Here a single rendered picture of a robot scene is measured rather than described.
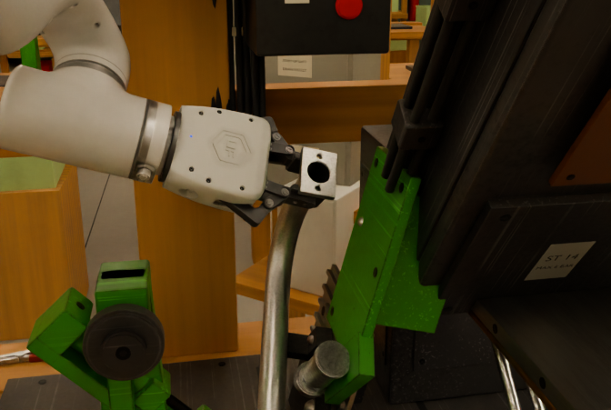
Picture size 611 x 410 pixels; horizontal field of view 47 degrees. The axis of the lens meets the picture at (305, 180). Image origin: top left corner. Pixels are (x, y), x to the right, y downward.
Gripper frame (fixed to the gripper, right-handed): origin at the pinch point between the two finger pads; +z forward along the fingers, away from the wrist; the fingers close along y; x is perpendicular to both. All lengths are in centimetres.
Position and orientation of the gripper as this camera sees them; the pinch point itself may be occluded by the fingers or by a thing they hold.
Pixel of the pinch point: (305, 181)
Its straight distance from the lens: 77.7
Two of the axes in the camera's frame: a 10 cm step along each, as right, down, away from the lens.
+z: 9.3, 2.3, 2.9
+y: 0.7, -8.8, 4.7
